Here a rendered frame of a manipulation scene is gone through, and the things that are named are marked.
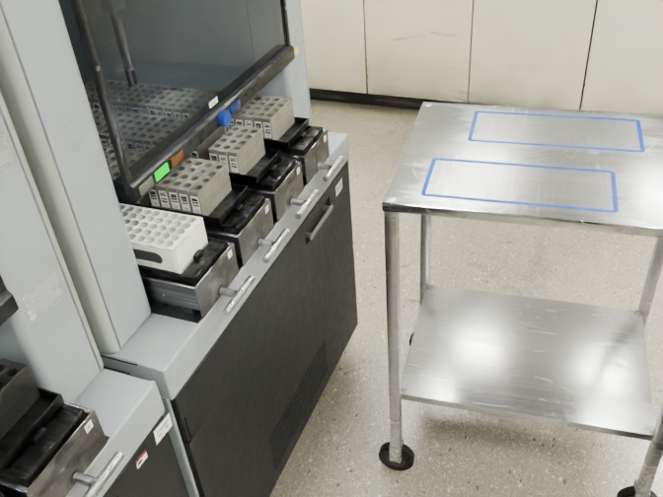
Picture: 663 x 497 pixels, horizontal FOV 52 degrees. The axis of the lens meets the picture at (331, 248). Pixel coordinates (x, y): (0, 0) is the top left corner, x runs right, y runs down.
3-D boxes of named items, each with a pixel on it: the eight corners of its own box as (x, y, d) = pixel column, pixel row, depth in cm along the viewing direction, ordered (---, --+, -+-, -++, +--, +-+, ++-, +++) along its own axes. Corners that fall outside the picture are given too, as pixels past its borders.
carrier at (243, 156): (257, 152, 146) (254, 126, 143) (265, 153, 146) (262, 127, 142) (231, 178, 138) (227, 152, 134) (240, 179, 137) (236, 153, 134)
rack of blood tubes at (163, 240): (41, 250, 125) (31, 222, 121) (77, 221, 132) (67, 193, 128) (181, 279, 115) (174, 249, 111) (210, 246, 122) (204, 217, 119)
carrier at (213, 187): (223, 187, 135) (218, 161, 131) (232, 189, 134) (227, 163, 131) (193, 219, 126) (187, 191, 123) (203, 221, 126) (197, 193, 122)
